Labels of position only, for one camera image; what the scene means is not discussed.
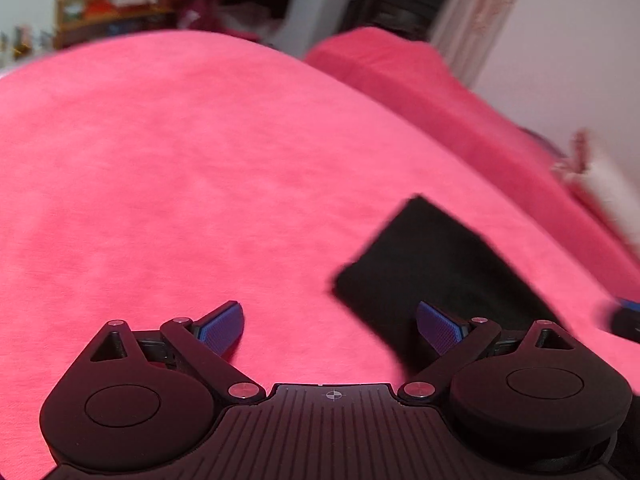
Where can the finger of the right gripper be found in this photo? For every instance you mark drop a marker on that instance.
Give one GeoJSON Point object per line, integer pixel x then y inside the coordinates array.
{"type": "Point", "coordinates": [621, 318]}

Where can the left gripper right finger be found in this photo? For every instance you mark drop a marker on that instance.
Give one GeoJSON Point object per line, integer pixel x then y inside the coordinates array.
{"type": "Point", "coordinates": [537, 397]}

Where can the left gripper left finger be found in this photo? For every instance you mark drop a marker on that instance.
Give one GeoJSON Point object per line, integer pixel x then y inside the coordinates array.
{"type": "Point", "coordinates": [139, 399]}

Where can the black pants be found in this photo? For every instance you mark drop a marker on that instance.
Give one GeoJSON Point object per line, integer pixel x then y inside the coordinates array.
{"type": "Point", "coordinates": [424, 255]}

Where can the cream folded quilt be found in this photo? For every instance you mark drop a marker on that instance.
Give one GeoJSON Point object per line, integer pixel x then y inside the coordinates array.
{"type": "Point", "coordinates": [591, 175]}

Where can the near pink bed cover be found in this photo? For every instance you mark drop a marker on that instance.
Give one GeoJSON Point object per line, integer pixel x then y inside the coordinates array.
{"type": "Point", "coordinates": [154, 176]}

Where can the pink bed cover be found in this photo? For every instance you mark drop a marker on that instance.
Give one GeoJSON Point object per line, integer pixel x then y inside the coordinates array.
{"type": "Point", "coordinates": [154, 176]}
{"type": "Point", "coordinates": [411, 79]}

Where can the far pink bed cover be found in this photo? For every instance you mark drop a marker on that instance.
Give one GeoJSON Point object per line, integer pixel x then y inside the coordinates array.
{"type": "Point", "coordinates": [411, 79]}

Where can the pink floral curtain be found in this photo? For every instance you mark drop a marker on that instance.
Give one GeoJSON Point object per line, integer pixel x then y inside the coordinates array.
{"type": "Point", "coordinates": [464, 32]}

